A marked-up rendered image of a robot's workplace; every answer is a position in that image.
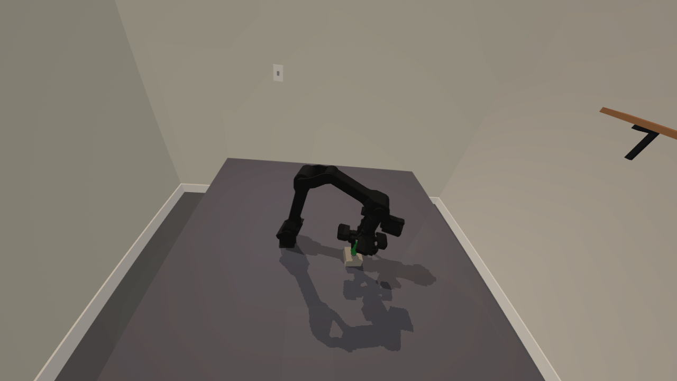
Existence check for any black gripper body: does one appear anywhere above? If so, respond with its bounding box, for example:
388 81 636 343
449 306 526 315
337 219 388 250

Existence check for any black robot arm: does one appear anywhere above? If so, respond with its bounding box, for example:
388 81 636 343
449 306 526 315
276 165 405 256

